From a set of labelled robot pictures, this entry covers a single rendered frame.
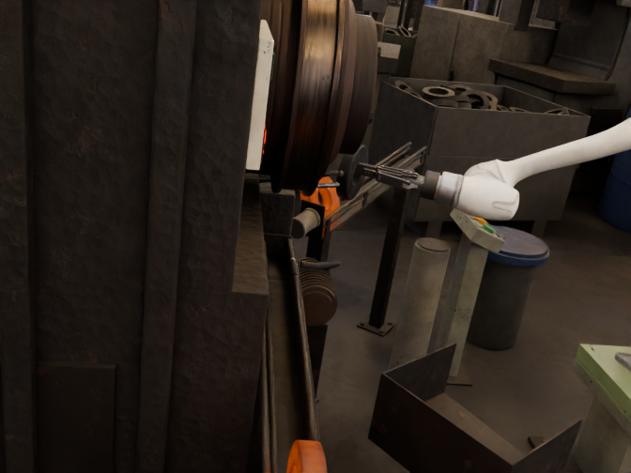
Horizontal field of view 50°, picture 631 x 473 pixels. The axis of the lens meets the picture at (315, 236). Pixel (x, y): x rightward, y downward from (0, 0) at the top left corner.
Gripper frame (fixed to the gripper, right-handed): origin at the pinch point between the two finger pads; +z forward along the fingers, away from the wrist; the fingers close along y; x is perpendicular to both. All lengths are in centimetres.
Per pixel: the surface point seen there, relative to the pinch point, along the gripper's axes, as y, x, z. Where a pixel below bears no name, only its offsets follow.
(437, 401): -65, -22, -29
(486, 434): -70, -22, -39
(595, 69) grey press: 340, 10, -111
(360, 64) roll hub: -49, 34, 0
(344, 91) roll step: -57, 30, 1
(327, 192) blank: 10.6, -12.6, 10.0
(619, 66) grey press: 334, 16, -124
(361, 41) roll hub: -46, 37, 1
